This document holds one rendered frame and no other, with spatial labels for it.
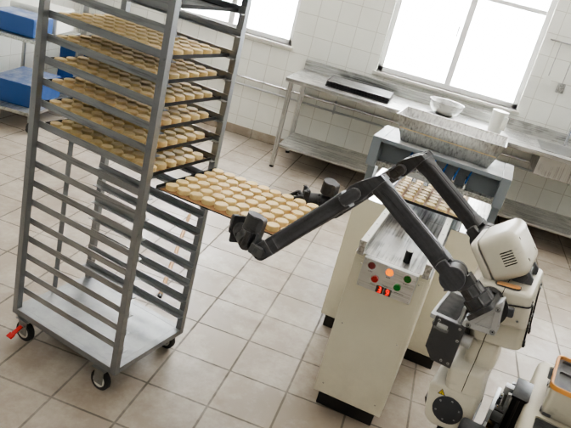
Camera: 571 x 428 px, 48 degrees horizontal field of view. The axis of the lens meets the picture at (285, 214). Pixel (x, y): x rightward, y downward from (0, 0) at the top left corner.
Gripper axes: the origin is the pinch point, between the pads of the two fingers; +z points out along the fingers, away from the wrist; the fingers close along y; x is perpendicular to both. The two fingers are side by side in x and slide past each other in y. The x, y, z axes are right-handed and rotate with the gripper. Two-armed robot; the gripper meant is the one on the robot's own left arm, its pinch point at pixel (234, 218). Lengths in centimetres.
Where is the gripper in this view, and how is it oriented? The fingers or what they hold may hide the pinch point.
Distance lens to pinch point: 232.2
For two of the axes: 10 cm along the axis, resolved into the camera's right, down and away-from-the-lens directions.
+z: -2.7, -4.1, 8.7
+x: 9.4, 0.9, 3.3
